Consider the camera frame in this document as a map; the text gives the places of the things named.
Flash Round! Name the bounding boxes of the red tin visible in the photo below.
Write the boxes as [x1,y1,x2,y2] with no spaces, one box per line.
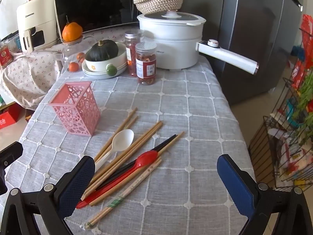
[0,45,13,69]

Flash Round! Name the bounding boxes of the green kabocha squash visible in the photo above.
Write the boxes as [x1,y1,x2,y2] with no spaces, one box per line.
[85,40,119,62]

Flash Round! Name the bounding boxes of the grey checked tablecloth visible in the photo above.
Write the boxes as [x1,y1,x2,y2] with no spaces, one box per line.
[0,56,257,235]

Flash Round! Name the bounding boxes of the black chopstick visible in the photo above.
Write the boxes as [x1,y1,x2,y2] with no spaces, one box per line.
[94,134,177,191]
[95,135,178,193]

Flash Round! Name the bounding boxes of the large orange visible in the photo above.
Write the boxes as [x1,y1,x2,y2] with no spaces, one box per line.
[62,16,83,42]

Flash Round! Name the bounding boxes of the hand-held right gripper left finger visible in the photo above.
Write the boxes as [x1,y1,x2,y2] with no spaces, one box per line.
[0,155,96,235]

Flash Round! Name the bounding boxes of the red plastic spoon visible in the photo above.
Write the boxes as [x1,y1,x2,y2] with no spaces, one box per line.
[76,150,158,209]

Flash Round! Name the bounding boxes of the white plate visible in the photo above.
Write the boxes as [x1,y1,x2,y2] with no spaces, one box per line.
[83,64,128,80]
[82,60,128,77]

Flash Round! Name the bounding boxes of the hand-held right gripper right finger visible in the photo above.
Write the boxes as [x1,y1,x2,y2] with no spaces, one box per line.
[216,154,313,235]

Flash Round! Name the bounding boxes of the white plastic spoon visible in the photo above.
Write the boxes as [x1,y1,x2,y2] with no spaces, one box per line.
[94,129,134,172]

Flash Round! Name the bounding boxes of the steel refrigerator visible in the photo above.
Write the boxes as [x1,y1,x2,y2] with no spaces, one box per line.
[183,0,304,106]

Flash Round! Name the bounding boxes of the wire storage rack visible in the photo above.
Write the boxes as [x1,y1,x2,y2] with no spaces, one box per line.
[248,27,313,191]

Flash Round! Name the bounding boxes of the pink perforated utensil holder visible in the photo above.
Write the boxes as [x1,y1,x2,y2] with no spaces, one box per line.
[48,81,101,137]

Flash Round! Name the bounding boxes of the clear jar of red snacks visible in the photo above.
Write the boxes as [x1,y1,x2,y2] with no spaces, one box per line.
[125,30,145,77]
[135,42,157,86]

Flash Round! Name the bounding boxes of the cream air fryer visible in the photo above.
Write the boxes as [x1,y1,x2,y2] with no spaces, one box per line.
[17,0,61,53]

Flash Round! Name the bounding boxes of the red cardboard box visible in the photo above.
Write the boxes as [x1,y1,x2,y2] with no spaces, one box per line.
[0,105,22,129]

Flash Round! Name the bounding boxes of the black microwave oven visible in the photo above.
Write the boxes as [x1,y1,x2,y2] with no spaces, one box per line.
[54,0,152,40]

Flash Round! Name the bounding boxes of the disposable chopsticks pair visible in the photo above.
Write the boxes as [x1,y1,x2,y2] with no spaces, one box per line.
[84,162,162,229]

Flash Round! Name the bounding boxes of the green leafy vegetables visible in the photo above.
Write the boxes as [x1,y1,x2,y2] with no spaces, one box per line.
[292,72,313,147]

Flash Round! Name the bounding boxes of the red snack packet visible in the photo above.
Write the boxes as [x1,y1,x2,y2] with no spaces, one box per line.
[299,14,313,63]

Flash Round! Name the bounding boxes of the white electric cooking pot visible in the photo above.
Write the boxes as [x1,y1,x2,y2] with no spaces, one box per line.
[137,11,260,75]

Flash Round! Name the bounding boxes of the white bowl with green handle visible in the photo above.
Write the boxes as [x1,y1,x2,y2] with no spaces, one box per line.
[84,42,128,77]

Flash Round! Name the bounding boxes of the wooden chopstick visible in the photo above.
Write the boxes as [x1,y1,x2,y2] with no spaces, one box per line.
[84,121,162,194]
[98,116,139,164]
[156,131,185,156]
[89,158,162,206]
[94,107,138,161]
[81,123,164,200]

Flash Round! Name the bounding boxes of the clear plastic container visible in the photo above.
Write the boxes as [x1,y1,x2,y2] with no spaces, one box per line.
[0,37,22,54]

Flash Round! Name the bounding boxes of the floral print cloth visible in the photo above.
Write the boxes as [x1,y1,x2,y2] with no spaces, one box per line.
[0,24,145,110]

